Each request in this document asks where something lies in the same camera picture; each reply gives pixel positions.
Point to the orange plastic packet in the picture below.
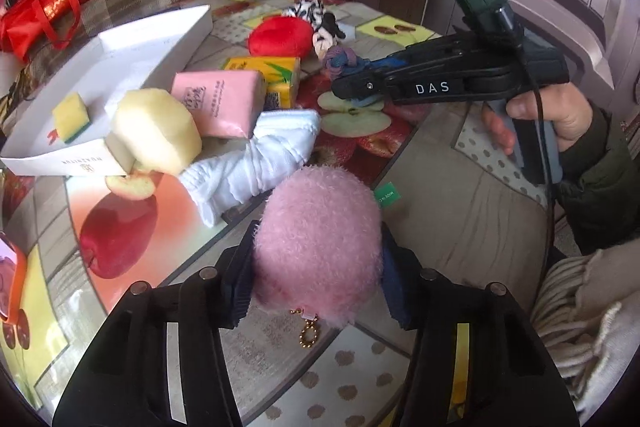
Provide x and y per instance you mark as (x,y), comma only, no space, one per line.
(10,277)

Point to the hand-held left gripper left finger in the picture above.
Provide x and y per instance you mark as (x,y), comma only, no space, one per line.
(240,282)

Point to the person's right hand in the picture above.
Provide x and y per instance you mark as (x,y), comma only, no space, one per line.
(565,112)

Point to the black white cow print cloth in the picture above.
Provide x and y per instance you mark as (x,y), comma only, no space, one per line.
(305,12)

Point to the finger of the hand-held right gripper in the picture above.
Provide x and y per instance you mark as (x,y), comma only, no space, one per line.
(400,56)
(360,87)

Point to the large pale yellow sponge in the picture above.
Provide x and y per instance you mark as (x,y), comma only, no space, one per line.
(155,127)

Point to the white sock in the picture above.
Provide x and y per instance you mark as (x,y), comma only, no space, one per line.
(250,167)

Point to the person's right forearm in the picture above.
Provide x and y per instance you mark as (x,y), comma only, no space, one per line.
(600,187)

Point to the beige fringed scarf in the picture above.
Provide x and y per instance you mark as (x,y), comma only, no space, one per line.
(590,307)

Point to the small yellow green sponge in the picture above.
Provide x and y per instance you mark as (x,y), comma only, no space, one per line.
(70,112)

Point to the yellow green tissue packet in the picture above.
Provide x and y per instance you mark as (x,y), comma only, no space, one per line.
(275,72)

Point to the red round plush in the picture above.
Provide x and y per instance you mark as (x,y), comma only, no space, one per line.
(280,37)

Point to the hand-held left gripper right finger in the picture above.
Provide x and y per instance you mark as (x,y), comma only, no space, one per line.
(397,287)

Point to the mauve plastic chair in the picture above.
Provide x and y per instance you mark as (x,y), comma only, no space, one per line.
(560,7)

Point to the pink tissue packet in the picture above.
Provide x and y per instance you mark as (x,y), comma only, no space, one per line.
(220,102)

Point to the white cardboard box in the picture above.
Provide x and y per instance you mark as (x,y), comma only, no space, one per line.
(135,52)

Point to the fruit print tablecloth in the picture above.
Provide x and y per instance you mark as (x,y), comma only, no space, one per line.
(450,217)

